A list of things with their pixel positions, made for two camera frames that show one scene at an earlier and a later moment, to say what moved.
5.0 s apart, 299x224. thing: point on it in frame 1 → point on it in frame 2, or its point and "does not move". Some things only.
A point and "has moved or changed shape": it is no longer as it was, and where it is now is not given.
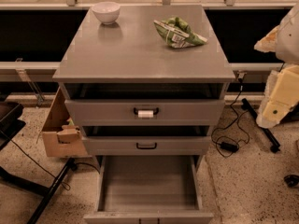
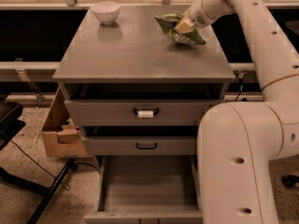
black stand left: [9, 124] does not move
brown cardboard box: [60, 136] does not move
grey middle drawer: [146, 145] does not move
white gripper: [289, 37] → [195, 15]
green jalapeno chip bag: [177, 33] has moved or changed shape
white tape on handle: [146, 113] does not move
